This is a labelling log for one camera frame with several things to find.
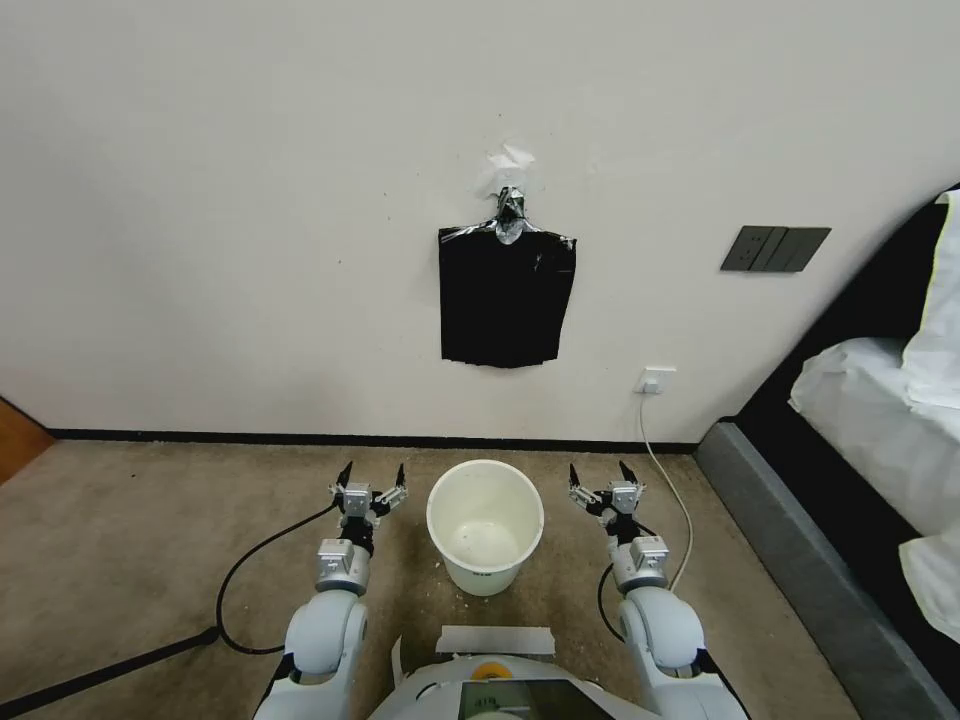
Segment black trash bag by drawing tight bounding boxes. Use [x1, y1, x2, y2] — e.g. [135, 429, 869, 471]
[437, 187, 578, 370]

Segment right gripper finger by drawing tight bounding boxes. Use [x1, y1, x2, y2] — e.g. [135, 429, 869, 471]
[566, 461, 603, 517]
[617, 459, 649, 505]

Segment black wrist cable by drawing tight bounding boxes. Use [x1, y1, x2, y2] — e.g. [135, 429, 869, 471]
[596, 563, 628, 643]
[215, 500, 345, 655]

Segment thick black cable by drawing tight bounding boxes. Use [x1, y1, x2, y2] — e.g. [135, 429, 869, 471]
[0, 628, 221, 718]

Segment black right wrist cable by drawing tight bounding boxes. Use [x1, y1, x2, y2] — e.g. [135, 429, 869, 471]
[596, 563, 628, 643]

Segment white pillow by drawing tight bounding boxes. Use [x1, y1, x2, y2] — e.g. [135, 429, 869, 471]
[899, 188, 960, 412]

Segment black baseboard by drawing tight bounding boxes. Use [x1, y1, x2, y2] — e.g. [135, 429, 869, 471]
[46, 427, 714, 455]

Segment brown wooden panel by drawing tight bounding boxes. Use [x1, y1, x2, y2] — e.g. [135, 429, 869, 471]
[0, 395, 58, 489]

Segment grey bed frame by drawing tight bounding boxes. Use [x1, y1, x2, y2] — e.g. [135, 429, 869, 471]
[692, 418, 960, 720]

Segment white plastic trash bin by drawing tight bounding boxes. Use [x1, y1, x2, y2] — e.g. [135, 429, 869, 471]
[425, 459, 545, 598]

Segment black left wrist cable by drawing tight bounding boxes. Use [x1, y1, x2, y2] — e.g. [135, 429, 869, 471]
[215, 500, 345, 655]

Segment dark grey wall switch panel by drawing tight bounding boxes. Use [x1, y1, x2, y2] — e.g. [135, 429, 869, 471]
[720, 225, 832, 274]

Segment white power cable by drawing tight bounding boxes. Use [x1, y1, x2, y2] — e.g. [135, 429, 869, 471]
[638, 391, 694, 594]

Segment black bed headboard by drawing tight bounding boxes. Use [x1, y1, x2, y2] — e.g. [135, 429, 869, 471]
[737, 187, 955, 423]

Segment white taped wall hook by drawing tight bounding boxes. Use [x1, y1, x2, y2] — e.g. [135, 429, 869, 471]
[476, 142, 538, 198]

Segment white robot front shell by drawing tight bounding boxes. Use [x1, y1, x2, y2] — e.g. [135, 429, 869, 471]
[372, 653, 655, 720]

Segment white bed sheet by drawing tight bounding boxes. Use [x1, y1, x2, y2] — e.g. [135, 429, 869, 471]
[787, 335, 960, 543]

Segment white blanket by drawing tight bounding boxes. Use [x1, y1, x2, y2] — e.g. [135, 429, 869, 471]
[898, 530, 960, 645]

